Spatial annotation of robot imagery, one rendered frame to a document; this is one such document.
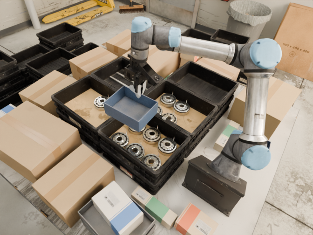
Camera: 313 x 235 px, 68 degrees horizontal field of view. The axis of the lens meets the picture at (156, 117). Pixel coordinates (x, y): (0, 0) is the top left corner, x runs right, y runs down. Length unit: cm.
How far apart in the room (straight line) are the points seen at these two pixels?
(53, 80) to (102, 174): 82
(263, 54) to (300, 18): 277
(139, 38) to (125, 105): 35
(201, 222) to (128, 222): 35
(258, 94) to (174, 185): 65
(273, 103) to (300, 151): 122
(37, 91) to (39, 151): 52
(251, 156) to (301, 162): 169
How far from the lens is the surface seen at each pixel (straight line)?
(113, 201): 106
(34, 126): 138
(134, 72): 101
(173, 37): 94
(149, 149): 126
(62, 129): 132
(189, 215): 118
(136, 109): 111
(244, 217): 134
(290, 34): 379
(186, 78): 175
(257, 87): 102
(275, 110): 160
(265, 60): 100
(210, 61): 192
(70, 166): 122
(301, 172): 262
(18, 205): 223
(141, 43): 94
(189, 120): 143
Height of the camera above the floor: 186
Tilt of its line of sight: 47 degrees down
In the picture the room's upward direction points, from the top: 5 degrees clockwise
